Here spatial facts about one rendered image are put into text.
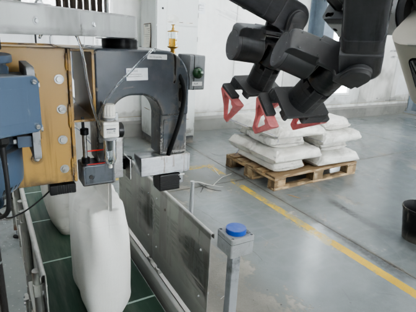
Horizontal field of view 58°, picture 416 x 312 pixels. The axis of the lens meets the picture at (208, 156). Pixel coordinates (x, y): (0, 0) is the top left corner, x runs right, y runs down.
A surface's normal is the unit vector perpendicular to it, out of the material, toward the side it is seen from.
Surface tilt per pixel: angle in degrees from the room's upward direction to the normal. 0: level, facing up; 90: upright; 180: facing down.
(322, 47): 60
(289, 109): 46
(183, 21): 90
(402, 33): 40
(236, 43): 85
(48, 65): 90
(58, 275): 0
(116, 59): 90
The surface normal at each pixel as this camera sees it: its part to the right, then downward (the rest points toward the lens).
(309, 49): 0.25, -0.24
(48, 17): 0.93, 0.15
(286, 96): 0.38, -0.46
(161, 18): 0.50, 0.29
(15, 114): 0.81, 0.22
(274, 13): 0.30, 0.58
